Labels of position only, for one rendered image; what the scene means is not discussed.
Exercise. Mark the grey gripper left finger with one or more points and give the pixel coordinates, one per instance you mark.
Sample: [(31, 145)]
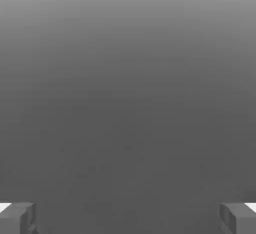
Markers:
[(14, 219)]

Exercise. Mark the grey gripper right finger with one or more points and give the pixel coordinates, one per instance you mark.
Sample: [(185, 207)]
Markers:
[(242, 219)]

